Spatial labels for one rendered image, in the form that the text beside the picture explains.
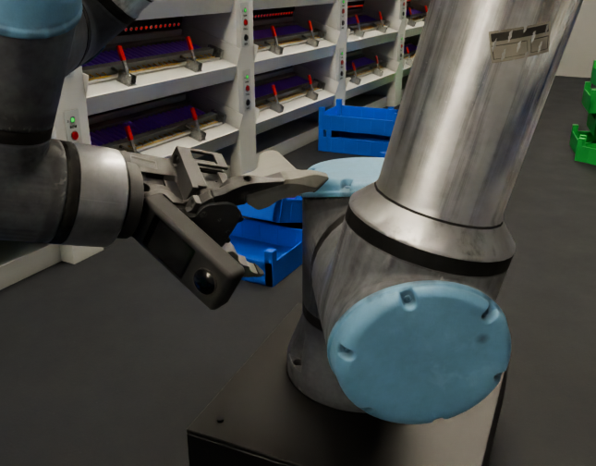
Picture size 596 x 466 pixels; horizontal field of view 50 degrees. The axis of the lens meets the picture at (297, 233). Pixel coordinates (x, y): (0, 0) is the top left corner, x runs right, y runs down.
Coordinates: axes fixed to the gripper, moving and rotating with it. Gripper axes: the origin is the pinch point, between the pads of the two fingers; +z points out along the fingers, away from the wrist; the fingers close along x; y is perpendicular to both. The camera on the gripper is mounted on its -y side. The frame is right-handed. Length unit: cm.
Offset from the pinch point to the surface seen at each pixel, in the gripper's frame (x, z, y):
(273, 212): 39, 39, 49
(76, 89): 38, 0, 79
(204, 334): 47, 16, 21
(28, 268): 70, -4, 57
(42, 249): 68, -1, 61
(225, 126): 56, 55, 106
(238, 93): 46, 56, 109
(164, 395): 43.9, 3.7, 7.7
